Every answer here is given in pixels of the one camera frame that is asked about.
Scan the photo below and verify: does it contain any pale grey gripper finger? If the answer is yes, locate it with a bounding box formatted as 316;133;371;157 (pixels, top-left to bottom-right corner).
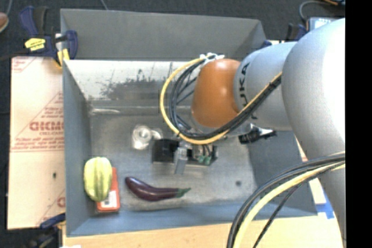
174;148;188;175

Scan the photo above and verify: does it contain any black box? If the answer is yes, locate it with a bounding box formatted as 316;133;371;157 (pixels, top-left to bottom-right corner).
152;138;180;164

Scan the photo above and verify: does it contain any grey metal bin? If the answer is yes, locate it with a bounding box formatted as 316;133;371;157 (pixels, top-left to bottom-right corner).
59;8;318;238

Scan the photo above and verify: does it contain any purple toy eggplant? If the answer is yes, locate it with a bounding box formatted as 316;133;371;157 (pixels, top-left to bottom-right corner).
124;177;192;202

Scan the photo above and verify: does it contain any clear glass cup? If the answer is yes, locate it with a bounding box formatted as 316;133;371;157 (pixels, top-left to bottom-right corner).
131;124;163;150

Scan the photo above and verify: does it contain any orange packet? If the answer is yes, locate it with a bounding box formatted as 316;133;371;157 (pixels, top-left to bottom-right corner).
95;167;121;213

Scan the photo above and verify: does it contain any green and yellow striped squash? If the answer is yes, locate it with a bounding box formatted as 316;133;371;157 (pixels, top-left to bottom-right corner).
83;156;114;203

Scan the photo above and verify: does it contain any brown cardboard board, red print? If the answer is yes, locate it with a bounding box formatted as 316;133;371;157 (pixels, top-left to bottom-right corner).
6;56;66;231

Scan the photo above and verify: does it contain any person's foot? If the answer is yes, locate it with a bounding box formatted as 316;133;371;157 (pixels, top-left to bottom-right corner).
0;12;10;34

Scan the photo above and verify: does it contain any black cylinder on white bracket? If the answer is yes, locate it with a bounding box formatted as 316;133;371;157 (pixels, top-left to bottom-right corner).
238;126;276;145

